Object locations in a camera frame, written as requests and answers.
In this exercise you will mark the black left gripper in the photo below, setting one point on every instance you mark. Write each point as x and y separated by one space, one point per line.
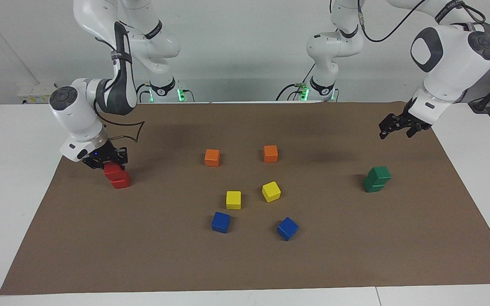
406 119

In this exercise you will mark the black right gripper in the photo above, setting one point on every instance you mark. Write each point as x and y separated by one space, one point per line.
100 154

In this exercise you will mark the red wooden block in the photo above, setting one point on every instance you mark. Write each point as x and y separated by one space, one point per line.
112 171
121 182

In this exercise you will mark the green wooden block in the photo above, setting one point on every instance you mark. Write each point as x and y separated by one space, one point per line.
380 174
371 187

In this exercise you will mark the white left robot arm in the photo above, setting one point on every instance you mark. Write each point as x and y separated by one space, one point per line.
453 63

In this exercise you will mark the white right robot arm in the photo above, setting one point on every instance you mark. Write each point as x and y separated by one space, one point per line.
79 119

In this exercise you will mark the white electrical box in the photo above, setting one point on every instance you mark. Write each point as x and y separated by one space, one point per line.
36 91

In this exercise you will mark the orange wooden block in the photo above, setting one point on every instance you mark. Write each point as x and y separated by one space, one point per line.
270 154
212 157

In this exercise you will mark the blue wooden block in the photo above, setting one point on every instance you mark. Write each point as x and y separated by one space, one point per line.
220 222
287 228

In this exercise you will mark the yellow wooden block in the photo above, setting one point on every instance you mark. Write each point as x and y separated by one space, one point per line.
271 191
233 200

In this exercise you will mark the brown table mat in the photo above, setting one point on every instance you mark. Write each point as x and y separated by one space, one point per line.
355 255

